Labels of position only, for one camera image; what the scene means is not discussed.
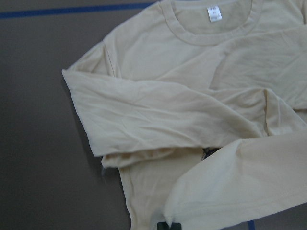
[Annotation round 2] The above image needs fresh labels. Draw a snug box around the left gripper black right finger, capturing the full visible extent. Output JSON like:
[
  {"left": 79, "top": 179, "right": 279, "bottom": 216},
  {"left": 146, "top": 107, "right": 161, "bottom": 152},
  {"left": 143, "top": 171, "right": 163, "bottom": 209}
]
[{"left": 170, "top": 222, "right": 182, "bottom": 230}]

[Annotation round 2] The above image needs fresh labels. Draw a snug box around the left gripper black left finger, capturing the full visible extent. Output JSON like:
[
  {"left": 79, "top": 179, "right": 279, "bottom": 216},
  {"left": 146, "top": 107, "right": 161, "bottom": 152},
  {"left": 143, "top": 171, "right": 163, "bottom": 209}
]
[{"left": 156, "top": 221, "right": 169, "bottom": 230}]

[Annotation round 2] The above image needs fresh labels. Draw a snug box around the beige long-sleeve printed shirt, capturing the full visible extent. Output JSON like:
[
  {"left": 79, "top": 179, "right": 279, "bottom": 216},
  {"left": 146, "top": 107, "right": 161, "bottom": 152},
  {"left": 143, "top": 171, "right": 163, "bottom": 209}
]
[{"left": 62, "top": 0, "right": 307, "bottom": 230}]

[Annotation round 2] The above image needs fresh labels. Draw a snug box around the brown paper table cover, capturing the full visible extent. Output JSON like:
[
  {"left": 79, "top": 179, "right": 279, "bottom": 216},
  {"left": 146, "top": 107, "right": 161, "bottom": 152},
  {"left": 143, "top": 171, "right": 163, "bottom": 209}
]
[{"left": 0, "top": 0, "right": 307, "bottom": 230}]

